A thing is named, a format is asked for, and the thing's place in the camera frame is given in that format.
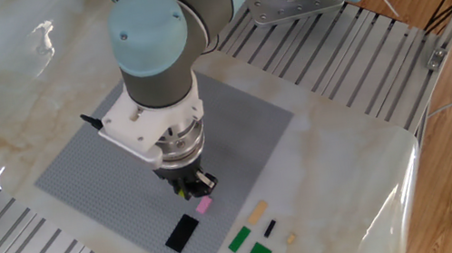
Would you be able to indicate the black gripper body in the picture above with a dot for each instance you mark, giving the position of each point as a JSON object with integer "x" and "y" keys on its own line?
{"x": 178, "y": 173}

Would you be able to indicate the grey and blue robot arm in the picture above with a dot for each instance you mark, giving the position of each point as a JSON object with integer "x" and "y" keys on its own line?
{"x": 156, "y": 41}

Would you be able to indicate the black Lego plate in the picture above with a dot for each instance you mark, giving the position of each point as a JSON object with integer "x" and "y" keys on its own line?
{"x": 182, "y": 234}

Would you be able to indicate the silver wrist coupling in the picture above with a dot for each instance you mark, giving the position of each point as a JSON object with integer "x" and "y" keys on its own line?
{"x": 178, "y": 146}

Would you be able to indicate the pink Lego brick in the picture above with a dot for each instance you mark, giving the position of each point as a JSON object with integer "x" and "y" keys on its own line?
{"x": 203, "y": 205}

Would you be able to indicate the small tan Lego brick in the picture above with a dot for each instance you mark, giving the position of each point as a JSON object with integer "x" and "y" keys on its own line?
{"x": 291, "y": 239}

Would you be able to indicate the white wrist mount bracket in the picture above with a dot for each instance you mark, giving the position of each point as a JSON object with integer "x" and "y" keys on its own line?
{"x": 147, "y": 121}

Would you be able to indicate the long tan Lego plate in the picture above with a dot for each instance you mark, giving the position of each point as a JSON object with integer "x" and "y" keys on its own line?
{"x": 257, "y": 212}

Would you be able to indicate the marble pattern table mat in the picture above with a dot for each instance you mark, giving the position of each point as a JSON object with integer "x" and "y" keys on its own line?
{"x": 13, "y": 65}

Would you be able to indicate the small lime Lego brick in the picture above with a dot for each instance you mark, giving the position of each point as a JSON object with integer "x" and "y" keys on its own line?
{"x": 181, "y": 194}

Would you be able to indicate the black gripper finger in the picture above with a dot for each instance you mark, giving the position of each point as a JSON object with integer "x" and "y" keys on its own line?
{"x": 205, "y": 182}
{"x": 187, "y": 190}

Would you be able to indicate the grey Lego baseplate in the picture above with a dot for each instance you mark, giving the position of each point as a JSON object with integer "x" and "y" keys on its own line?
{"x": 103, "y": 188}

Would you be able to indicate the long green Lego plate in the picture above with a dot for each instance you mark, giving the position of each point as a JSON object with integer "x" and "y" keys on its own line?
{"x": 239, "y": 239}

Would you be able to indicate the small black Lego brick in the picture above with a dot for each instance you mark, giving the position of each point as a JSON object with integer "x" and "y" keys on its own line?
{"x": 270, "y": 228}

